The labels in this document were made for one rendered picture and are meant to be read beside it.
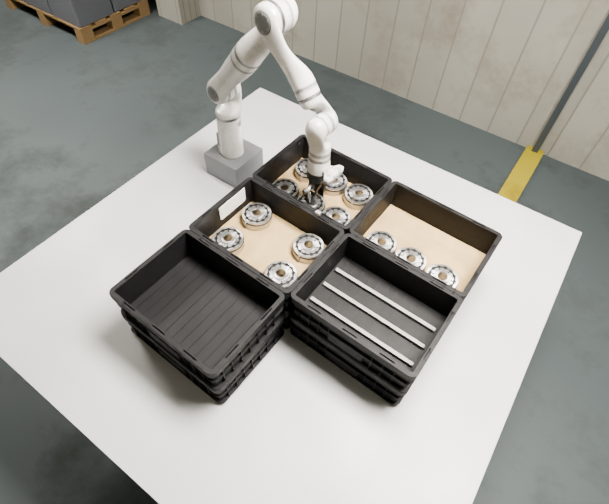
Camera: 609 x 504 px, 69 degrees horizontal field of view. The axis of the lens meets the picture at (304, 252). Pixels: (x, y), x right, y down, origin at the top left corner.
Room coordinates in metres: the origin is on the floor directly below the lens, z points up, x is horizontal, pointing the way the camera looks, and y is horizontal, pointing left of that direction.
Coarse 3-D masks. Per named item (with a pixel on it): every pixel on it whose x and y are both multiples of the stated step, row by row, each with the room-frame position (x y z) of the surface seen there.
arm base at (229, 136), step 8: (216, 120) 1.37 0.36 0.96; (240, 120) 1.38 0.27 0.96; (224, 128) 1.35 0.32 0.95; (232, 128) 1.35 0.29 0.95; (240, 128) 1.38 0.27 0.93; (216, 136) 1.38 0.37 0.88; (224, 136) 1.35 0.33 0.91; (232, 136) 1.35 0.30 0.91; (240, 136) 1.37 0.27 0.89; (224, 144) 1.35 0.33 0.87; (232, 144) 1.35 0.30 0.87; (240, 144) 1.37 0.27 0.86; (224, 152) 1.35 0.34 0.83; (232, 152) 1.34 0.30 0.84; (240, 152) 1.36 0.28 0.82
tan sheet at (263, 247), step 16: (224, 224) 0.98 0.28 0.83; (240, 224) 0.98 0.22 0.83; (272, 224) 0.99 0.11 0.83; (288, 224) 1.00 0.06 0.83; (256, 240) 0.92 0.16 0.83; (272, 240) 0.92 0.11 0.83; (288, 240) 0.93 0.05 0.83; (240, 256) 0.85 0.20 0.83; (256, 256) 0.85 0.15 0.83; (272, 256) 0.86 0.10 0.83; (288, 256) 0.86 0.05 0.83
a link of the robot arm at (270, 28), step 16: (256, 16) 1.19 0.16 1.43; (272, 16) 1.17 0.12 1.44; (272, 32) 1.16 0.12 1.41; (272, 48) 1.16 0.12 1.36; (288, 48) 1.15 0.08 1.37; (288, 64) 1.14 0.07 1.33; (304, 64) 1.16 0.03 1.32; (288, 80) 1.15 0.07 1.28; (304, 80) 1.12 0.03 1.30; (304, 96) 1.11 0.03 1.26
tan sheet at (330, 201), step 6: (294, 168) 1.28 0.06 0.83; (288, 174) 1.25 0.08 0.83; (294, 174) 1.25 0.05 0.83; (294, 180) 1.22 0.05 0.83; (300, 186) 1.19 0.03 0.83; (306, 186) 1.19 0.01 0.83; (300, 192) 1.15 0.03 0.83; (324, 198) 1.13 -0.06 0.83; (330, 198) 1.13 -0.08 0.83; (336, 198) 1.14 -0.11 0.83; (342, 198) 1.14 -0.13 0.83; (330, 204) 1.10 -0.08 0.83; (336, 204) 1.11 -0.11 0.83; (342, 204) 1.11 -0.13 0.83; (348, 210) 1.08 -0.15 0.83; (354, 210) 1.08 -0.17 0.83; (354, 216) 1.05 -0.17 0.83
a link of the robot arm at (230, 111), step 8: (240, 88) 1.39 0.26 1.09; (232, 96) 1.36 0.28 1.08; (240, 96) 1.39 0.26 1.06; (224, 104) 1.39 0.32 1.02; (232, 104) 1.39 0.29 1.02; (240, 104) 1.38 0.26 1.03; (216, 112) 1.37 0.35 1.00; (224, 112) 1.36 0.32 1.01; (232, 112) 1.36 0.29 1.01; (224, 120) 1.34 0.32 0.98; (232, 120) 1.35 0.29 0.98
